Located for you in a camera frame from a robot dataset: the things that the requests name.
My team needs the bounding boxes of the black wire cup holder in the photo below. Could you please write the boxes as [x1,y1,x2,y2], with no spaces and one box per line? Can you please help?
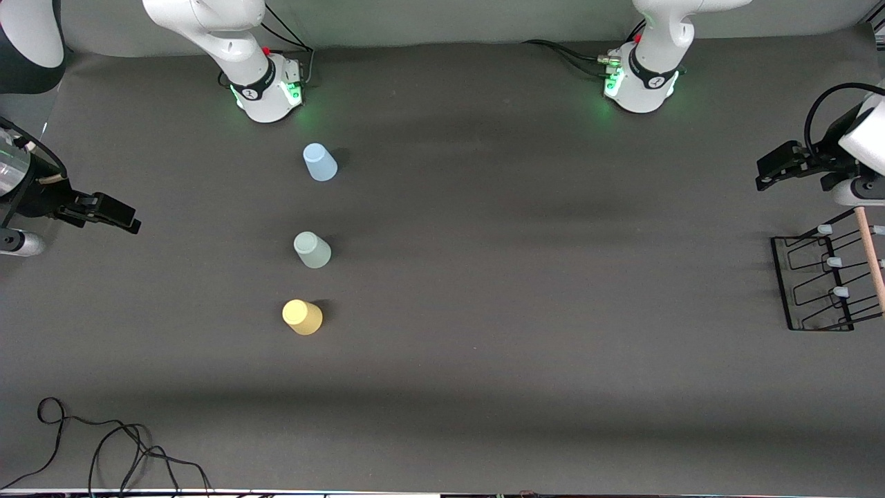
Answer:
[770,206,885,332]

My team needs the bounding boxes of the pale green plastic cup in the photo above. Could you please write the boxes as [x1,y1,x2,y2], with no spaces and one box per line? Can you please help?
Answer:
[293,232,332,269]

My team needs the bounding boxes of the yellow plastic cup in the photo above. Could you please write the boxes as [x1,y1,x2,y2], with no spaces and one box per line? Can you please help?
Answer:
[282,299,324,336]

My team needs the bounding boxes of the light blue plastic cup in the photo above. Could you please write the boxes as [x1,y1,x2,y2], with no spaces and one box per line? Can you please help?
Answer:
[303,143,339,183]

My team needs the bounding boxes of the thin black loose cable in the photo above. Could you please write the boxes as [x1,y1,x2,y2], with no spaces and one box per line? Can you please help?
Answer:
[0,397,215,496]

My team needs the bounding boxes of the black left arm base cables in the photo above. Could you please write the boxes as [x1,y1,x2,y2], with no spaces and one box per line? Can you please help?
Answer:
[522,19,647,78]

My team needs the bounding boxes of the black arm base cables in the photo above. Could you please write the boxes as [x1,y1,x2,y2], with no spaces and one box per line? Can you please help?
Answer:
[218,3,316,89]
[522,19,647,78]

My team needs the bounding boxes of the black right arm base cables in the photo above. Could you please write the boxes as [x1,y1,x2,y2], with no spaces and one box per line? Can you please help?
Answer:
[218,3,316,89]

